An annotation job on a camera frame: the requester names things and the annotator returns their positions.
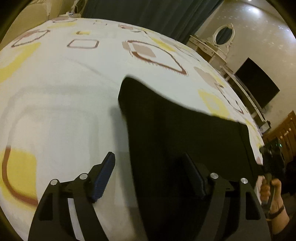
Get black pants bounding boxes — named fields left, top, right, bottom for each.
left=118, top=77, right=258, bottom=240

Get person right hand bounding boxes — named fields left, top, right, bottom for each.
left=259, top=178, right=285, bottom=219

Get wooden door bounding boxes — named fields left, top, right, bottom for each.
left=263, top=111, right=296, bottom=164

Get white tv stand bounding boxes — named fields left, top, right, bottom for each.
left=220, top=66, right=270, bottom=135

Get black flat television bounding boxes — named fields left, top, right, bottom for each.
left=235, top=58, right=280, bottom=108

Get white vanity dresser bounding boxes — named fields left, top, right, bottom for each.
left=187, top=35, right=227, bottom=71

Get white oval vanity mirror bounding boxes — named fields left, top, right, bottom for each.
left=213, top=23, right=235, bottom=54

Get patterned white bed sheet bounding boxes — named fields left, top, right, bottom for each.
left=1, top=18, right=263, bottom=240

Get dark teal curtain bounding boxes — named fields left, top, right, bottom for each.
left=82, top=0, right=223, bottom=44

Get cream tufted headboard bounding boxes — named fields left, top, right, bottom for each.
left=1, top=1, right=75, bottom=49

